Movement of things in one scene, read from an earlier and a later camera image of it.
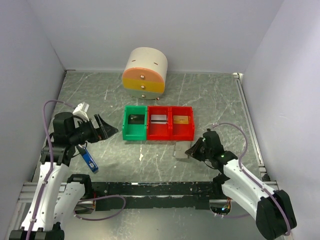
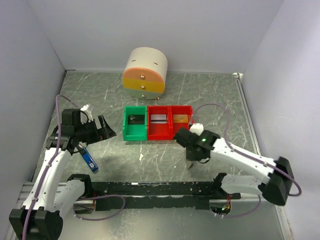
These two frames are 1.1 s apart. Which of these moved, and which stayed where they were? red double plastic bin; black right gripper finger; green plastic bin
Moved: black right gripper finger
Stayed: red double plastic bin; green plastic bin
